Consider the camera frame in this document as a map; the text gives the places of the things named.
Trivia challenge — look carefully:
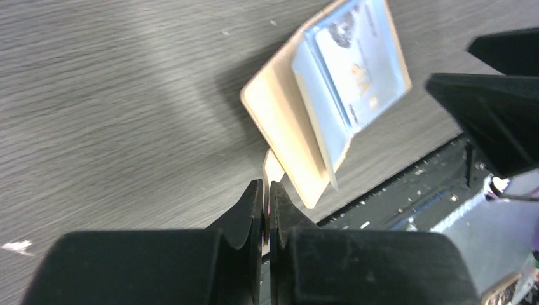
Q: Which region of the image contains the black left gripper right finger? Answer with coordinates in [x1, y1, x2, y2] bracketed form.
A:
[269, 182, 480, 304]

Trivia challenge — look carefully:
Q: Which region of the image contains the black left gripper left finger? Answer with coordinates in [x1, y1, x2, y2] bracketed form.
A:
[22, 180, 263, 304]

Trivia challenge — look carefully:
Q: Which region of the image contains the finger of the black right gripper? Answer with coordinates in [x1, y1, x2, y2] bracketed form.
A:
[425, 73, 538, 178]
[467, 27, 538, 77]

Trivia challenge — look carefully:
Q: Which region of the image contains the white gold lettered card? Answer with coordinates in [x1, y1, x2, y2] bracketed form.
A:
[312, 1, 408, 133]

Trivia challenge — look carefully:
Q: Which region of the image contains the beige card holder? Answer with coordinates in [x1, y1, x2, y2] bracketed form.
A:
[240, 1, 412, 209]

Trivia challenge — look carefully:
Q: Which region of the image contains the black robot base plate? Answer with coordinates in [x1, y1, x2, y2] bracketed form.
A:
[318, 135, 489, 230]

